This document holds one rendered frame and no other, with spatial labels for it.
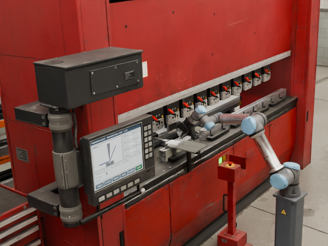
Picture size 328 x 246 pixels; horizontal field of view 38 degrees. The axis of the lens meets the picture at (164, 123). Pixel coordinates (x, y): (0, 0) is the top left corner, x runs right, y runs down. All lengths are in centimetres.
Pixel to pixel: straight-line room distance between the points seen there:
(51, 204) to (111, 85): 70
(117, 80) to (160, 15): 123
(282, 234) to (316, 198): 165
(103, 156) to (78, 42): 67
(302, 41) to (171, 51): 219
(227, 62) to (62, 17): 198
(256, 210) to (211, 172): 93
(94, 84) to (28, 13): 86
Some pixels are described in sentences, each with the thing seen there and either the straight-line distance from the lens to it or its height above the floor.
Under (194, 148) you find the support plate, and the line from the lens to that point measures 370.
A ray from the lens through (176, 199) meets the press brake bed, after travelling 381.
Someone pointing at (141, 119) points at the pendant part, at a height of 160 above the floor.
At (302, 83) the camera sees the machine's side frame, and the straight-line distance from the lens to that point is 554.
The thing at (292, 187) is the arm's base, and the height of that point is 85.
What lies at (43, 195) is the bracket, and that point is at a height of 121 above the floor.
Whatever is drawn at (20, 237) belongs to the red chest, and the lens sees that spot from 312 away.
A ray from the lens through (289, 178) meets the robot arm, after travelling 334.
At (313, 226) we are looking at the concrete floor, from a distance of 472.
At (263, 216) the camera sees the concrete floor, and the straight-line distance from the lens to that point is 481.
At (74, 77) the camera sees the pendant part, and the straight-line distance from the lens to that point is 218.
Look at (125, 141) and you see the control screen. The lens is 243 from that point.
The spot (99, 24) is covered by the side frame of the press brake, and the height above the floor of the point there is 205.
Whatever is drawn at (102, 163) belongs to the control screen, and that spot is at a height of 145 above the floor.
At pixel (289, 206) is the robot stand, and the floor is 72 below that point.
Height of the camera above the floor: 235
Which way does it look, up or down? 18 degrees down
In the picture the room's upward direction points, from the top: 3 degrees counter-clockwise
